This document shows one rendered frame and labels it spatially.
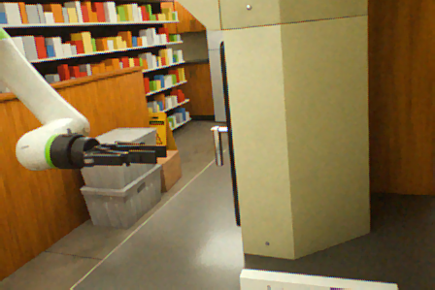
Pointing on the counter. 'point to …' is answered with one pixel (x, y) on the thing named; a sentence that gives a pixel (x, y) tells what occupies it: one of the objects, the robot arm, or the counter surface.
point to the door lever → (218, 145)
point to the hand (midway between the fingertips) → (149, 153)
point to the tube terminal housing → (298, 103)
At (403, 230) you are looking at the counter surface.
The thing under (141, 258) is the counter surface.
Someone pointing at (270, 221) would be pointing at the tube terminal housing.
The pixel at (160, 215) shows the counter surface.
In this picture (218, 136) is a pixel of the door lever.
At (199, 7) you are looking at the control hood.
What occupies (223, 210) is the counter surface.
